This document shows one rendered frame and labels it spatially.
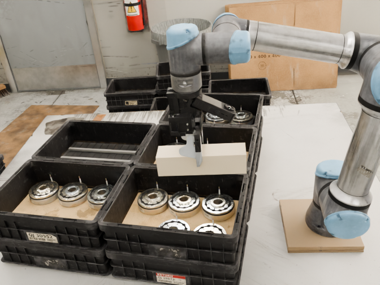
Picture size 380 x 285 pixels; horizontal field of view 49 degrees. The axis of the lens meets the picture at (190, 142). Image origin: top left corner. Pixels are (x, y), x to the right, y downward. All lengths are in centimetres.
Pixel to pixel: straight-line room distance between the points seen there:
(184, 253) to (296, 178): 68
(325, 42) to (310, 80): 307
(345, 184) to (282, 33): 43
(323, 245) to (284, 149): 62
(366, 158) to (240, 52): 42
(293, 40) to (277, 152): 85
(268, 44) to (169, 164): 40
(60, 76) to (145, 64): 92
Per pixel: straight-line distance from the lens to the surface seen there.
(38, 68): 474
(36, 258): 146
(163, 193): 139
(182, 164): 111
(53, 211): 148
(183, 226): 125
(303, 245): 139
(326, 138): 199
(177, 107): 104
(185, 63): 97
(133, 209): 139
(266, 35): 108
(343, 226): 123
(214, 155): 109
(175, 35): 95
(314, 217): 142
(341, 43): 113
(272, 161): 180
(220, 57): 96
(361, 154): 112
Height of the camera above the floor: 170
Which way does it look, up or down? 31 degrees down
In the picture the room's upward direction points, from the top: 5 degrees counter-clockwise
